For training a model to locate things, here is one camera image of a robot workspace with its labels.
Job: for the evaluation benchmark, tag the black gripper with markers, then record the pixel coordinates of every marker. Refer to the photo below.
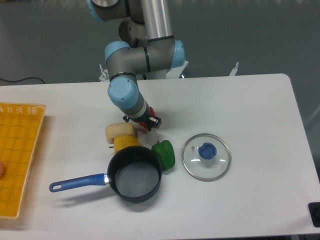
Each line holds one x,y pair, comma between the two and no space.
152,122

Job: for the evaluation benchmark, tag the red bell pepper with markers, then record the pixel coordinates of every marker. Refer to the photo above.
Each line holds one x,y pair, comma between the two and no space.
152,112

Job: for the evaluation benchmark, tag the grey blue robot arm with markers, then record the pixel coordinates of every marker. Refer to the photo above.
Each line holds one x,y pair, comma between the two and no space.
125,60

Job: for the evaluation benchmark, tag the green bell pepper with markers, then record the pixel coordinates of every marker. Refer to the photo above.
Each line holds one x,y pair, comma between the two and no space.
165,152

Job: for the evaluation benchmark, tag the beige bread loaf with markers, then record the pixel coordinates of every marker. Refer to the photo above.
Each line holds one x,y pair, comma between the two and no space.
119,129

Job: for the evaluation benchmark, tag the yellow corn cob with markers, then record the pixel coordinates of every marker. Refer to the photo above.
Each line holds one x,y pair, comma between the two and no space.
124,141

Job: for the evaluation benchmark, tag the glass pot lid blue knob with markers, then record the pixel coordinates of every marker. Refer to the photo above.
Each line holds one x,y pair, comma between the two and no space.
206,157

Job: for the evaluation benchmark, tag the yellow woven basket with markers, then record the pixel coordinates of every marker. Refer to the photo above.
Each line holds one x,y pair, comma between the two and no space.
20,126

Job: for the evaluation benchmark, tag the black saucepan blue handle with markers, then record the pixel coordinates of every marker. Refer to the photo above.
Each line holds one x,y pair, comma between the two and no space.
134,174

